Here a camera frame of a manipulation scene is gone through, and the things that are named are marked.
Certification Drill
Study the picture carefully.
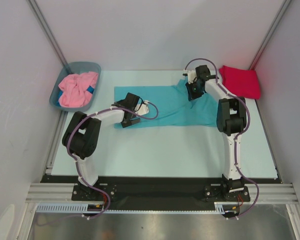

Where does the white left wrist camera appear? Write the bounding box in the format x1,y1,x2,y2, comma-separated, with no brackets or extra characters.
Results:
135,101,150,116

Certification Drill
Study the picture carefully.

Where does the grey-blue plastic basket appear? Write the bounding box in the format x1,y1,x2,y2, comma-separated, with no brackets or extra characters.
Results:
49,61,101,112

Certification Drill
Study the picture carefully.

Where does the folded red t-shirt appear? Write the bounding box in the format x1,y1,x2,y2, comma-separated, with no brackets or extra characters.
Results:
219,65,261,100

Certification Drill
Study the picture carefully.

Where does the blue t-shirt in basket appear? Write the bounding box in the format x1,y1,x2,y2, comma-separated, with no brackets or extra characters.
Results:
56,86,95,107

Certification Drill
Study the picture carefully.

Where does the right aluminium corner post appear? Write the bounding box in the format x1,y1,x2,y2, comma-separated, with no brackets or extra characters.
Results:
248,0,294,70

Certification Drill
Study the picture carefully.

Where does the left aluminium corner post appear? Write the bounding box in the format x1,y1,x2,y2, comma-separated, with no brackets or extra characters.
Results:
26,0,68,66

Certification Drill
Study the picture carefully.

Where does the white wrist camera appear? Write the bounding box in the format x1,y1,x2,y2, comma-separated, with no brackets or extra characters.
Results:
135,101,150,116
182,70,197,84

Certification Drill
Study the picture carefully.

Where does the aluminium corner post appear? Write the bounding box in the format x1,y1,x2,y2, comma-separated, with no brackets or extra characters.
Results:
248,0,294,70
26,0,68,66

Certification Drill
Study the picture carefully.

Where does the pink t-shirt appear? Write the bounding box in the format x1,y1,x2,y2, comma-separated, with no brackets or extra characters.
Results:
58,71,99,108

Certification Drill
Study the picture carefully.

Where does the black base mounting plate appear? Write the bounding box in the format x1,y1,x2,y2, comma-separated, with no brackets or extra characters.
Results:
40,174,281,202

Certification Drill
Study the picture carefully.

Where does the white slotted cable duct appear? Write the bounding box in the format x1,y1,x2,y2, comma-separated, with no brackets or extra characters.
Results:
36,203,225,215

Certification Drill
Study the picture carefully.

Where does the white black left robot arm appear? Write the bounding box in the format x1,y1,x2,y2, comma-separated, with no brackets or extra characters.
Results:
62,92,149,200

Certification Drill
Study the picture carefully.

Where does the teal t-shirt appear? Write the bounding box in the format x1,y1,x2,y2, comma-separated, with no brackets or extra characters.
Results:
114,79,218,129

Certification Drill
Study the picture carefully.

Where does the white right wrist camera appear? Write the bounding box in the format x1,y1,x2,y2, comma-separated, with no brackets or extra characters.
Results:
182,70,197,84

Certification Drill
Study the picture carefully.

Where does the aluminium front rail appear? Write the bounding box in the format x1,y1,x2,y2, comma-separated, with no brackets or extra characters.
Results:
25,183,299,204

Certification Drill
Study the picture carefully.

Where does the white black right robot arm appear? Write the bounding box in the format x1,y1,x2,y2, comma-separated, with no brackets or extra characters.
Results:
183,65,247,202

